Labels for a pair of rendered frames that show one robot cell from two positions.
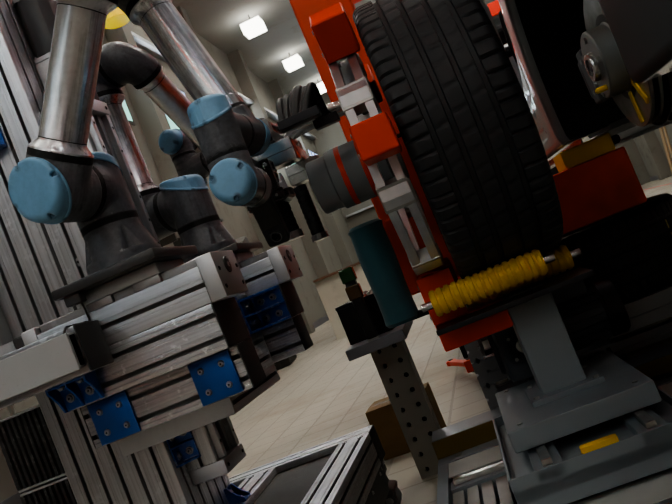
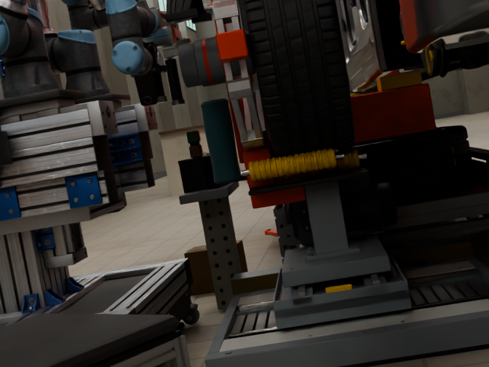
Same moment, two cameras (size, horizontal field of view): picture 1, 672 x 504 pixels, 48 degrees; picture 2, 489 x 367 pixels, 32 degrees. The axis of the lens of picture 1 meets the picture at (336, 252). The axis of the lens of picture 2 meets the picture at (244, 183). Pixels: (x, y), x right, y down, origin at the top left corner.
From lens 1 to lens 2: 0.78 m
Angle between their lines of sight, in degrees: 7
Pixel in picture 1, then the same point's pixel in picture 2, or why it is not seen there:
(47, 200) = not seen: outside the picture
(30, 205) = not seen: outside the picture
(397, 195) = (240, 89)
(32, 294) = not seen: outside the picture
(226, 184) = (123, 59)
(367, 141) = (226, 47)
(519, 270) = (316, 160)
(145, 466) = (13, 246)
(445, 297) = (260, 168)
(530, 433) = (297, 275)
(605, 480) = (337, 313)
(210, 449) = (63, 245)
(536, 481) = (291, 305)
